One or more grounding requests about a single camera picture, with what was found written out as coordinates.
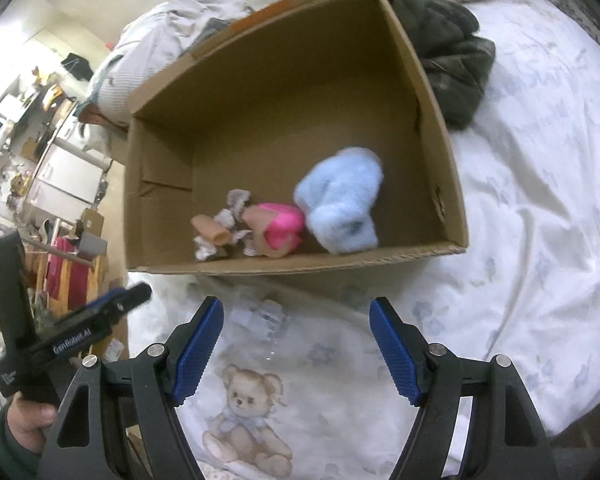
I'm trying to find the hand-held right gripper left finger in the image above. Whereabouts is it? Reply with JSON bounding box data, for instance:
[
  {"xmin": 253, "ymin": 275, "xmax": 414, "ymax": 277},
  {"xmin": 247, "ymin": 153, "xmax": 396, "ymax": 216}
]
[{"xmin": 39, "ymin": 296, "xmax": 226, "ymax": 480}]

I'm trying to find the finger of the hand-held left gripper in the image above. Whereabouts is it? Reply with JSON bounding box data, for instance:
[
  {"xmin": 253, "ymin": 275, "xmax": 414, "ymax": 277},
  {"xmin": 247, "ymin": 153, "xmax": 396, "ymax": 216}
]
[
  {"xmin": 114, "ymin": 282, "xmax": 153, "ymax": 312},
  {"xmin": 82, "ymin": 291, "xmax": 131, "ymax": 322}
]

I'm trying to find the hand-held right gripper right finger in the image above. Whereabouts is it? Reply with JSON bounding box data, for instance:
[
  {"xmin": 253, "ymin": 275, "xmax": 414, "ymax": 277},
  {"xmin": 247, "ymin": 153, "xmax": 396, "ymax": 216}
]
[{"xmin": 369, "ymin": 297, "xmax": 561, "ymax": 480}]

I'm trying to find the beige soft pouch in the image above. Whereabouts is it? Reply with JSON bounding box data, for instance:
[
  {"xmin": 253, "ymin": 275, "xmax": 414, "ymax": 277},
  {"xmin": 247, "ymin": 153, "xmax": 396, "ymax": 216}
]
[{"xmin": 191, "ymin": 215, "xmax": 231, "ymax": 246}]

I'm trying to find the light blue fluffy toy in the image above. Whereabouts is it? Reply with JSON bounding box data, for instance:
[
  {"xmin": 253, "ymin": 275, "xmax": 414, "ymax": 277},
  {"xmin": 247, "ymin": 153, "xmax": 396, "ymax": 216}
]
[{"xmin": 294, "ymin": 147, "xmax": 385, "ymax": 255}]

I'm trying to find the brown cardboard box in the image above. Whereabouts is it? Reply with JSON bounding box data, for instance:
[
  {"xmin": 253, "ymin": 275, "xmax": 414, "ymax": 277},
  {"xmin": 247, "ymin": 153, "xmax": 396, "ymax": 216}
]
[{"xmin": 124, "ymin": 0, "xmax": 470, "ymax": 277}]

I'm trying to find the person's left forearm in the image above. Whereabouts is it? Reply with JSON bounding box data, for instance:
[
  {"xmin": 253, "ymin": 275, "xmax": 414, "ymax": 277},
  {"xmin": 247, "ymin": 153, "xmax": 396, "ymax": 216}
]
[{"xmin": 0, "ymin": 407, "xmax": 46, "ymax": 480}]

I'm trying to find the person's left hand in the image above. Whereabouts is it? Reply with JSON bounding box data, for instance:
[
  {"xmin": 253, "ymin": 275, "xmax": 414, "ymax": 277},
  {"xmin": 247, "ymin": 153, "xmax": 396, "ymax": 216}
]
[{"xmin": 5, "ymin": 395, "xmax": 57, "ymax": 453}]

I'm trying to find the wooden rack with red cloth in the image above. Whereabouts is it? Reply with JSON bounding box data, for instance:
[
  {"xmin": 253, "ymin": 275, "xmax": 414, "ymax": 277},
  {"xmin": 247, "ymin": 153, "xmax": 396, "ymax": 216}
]
[{"xmin": 25, "ymin": 220, "xmax": 108, "ymax": 312}]

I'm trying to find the clear plastic packet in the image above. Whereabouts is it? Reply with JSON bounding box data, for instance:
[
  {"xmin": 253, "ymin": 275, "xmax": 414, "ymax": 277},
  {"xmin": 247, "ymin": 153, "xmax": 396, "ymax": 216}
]
[{"xmin": 227, "ymin": 295, "xmax": 286, "ymax": 342}]

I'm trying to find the white cabinet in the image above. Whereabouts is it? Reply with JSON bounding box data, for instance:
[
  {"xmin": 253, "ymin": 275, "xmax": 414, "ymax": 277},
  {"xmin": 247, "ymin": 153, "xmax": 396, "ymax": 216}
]
[{"xmin": 25, "ymin": 145, "xmax": 113, "ymax": 211}]

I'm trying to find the white teddy bear printed duvet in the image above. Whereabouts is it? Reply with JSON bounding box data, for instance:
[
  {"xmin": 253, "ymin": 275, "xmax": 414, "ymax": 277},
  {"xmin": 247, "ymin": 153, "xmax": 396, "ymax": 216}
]
[{"xmin": 125, "ymin": 0, "xmax": 600, "ymax": 478}]

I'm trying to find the black hanging garment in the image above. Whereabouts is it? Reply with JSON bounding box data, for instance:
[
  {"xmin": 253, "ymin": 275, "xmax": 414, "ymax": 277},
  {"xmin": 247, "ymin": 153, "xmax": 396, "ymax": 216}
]
[{"xmin": 61, "ymin": 52, "xmax": 95, "ymax": 81}]

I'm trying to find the beige quilted comforter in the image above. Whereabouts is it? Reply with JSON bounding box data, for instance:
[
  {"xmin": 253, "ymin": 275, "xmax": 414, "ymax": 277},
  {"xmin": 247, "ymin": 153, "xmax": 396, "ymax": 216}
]
[{"xmin": 87, "ymin": 0, "xmax": 521, "ymax": 126}]

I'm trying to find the dark green jacket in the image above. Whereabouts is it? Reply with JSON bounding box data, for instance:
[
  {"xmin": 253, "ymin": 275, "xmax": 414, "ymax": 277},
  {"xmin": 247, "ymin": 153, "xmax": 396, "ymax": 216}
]
[{"xmin": 380, "ymin": 0, "xmax": 497, "ymax": 131}]

